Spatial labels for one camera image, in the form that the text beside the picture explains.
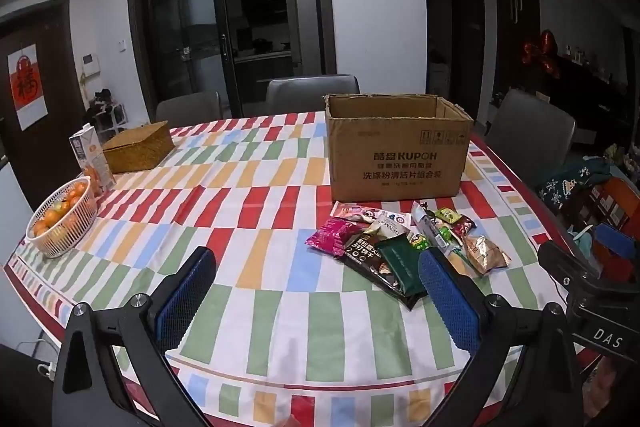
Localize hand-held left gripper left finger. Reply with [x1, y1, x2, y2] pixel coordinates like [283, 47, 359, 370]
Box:
[52, 247, 218, 427]

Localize dark sideboard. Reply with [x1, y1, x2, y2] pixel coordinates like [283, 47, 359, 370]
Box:
[550, 42, 640, 148]

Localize black biscuit packet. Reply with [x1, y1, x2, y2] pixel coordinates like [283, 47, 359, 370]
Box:
[342, 232, 428, 310]

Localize orange gift boxes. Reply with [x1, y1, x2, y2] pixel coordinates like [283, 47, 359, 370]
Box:
[560, 177, 640, 280]

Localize dark wooden door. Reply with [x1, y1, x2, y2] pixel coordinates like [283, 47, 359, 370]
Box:
[0, 0, 86, 212]

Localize dark green snack packet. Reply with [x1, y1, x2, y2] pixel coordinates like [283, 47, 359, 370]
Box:
[375, 237, 436, 298]

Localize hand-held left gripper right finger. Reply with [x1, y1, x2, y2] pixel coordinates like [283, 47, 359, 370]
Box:
[417, 248, 586, 427]

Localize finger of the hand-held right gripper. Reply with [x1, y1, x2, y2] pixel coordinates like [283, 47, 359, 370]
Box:
[595, 223, 640, 260]
[537, 239, 605, 289]

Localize juice carton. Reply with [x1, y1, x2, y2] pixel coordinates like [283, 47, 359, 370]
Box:
[69, 123, 117, 198]

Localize white stick snack packet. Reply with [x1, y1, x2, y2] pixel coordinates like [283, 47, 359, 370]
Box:
[411, 202, 476, 269]

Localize red door poster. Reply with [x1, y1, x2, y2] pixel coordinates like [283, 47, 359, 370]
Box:
[7, 44, 48, 131]

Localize grey dining chair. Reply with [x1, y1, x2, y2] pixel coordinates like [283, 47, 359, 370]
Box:
[265, 74, 361, 115]
[485, 89, 577, 168]
[156, 92, 223, 128]

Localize gold brown snack packet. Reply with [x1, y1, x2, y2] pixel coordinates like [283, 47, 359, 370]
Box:
[462, 234, 512, 278]

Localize white cheese ball packet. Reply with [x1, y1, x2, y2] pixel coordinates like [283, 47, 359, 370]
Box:
[362, 211, 413, 243]

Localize pile of oranges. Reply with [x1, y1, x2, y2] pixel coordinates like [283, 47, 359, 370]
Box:
[32, 181, 96, 238]

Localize silver refrigerator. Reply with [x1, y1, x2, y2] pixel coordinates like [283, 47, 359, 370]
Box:
[281, 0, 323, 78]

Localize woven wicker box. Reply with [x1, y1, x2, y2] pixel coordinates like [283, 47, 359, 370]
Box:
[102, 121, 176, 174]

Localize red snack packet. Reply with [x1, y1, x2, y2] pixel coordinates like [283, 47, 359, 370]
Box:
[450, 214, 476, 238]

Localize brown cardboard box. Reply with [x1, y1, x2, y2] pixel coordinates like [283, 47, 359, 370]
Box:
[324, 94, 475, 202]

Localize white plastic basket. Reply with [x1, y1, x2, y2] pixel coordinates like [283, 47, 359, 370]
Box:
[25, 176, 99, 259]

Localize long pink white snack packet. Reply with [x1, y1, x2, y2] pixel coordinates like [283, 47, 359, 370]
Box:
[330, 202, 386, 223]

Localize magenta snack packet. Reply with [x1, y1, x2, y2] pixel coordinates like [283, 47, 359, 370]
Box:
[305, 217, 363, 258]

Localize glass sliding door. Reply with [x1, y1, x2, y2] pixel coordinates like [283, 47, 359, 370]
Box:
[127, 0, 333, 120]

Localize white shoe rack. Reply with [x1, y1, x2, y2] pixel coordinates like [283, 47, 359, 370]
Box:
[82, 89, 126, 135]

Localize red foil balloons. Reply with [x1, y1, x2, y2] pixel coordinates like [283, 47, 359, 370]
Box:
[522, 32, 563, 80]

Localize dark tall cabinet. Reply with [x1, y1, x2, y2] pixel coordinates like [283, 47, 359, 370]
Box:
[490, 0, 543, 108]

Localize green snowflake cloth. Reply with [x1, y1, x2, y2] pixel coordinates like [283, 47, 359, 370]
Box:
[537, 159, 613, 210]

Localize colourful striped tablecloth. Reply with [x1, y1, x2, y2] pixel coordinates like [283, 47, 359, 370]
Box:
[2, 109, 601, 427]

